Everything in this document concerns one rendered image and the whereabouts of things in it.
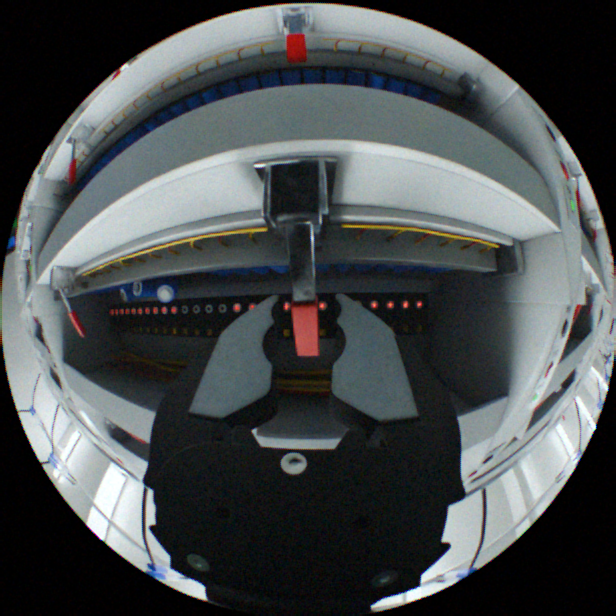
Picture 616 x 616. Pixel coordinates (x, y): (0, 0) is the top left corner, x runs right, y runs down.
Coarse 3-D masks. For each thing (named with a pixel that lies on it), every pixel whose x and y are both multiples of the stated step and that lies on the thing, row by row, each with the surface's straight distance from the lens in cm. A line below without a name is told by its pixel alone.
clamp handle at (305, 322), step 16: (304, 224) 8; (288, 240) 8; (304, 240) 8; (288, 256) 8; (304, 256) 8; (304, 272) 9; (304, 288) 9; (304, 304) 9; (304, 320) 10; (304, 336) 11; (304, 352) 12
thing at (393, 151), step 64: (192, 128) 10; (256, 128) 8; (320, 128) 7; (384, 128) 8; (448, 128) 11; (128, 192) 11; (192, 192) 10; (256, 192) 10; (384, 192) 10; (448, 192) 11; (512, 192) 11; (64, 256) 23; (512, 256) 19
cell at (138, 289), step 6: (138, 282) 22; (144, 282) 22; (150, 282) 23; (156, 282) 23; (138, 288) 22; (144, 288) 22; (150, 288) 22; (156, 288) 23; (138, 294) 22; (144, 294) 22; (150, 294) 23
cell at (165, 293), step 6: (168, 276) 21; (174, 276) 22; (162, 282) 20; (168, 282) 20; (174, 282) 21; (162, 288) 19; (168, 288) 19; (174, 288) 20; (156, 294) 20; (162, 294) 19; (168, 294) 19; (174, 294) 20; (162, 300) 20; (168, 300) 20
